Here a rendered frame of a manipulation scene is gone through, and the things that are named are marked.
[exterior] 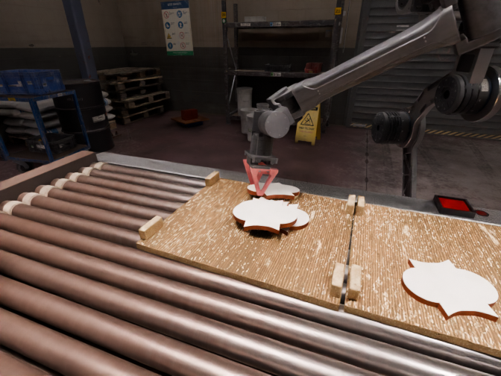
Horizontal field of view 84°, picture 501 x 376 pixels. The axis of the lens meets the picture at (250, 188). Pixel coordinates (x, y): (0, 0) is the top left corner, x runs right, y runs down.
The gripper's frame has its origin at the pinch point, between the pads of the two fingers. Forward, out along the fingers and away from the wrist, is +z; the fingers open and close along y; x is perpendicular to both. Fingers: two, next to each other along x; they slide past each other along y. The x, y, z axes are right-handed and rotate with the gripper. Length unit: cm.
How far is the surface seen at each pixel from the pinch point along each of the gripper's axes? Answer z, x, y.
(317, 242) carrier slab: 5.2, 8.6, 20.9
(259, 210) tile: 1.6, -2.1, 12.5
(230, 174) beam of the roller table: 1.9, -4.0, -20.6
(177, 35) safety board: -138, -44, -545
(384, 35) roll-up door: -144, 264, -348
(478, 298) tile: 4.7, 26.8, 40.4
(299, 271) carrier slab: 7.2, 2.2, 27.7
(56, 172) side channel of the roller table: 6, -59, -29
